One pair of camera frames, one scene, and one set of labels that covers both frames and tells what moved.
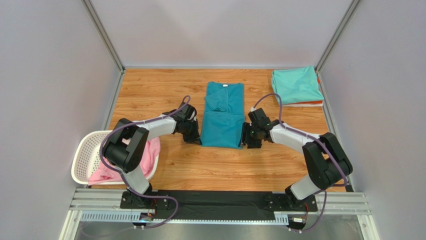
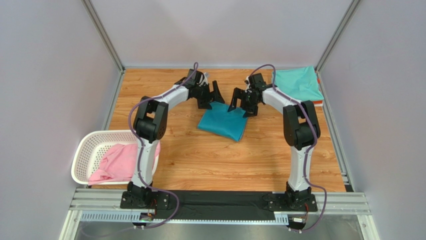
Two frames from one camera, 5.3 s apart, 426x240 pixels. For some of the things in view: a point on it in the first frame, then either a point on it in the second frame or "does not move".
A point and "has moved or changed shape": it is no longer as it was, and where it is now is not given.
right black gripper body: (250, 135) → (243, 99)
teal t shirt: (223, 121) has moved or changed shape
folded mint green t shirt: (297, 85) does not move
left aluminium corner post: (103, 34) does not move
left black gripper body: (191, 133) → (203, 91)
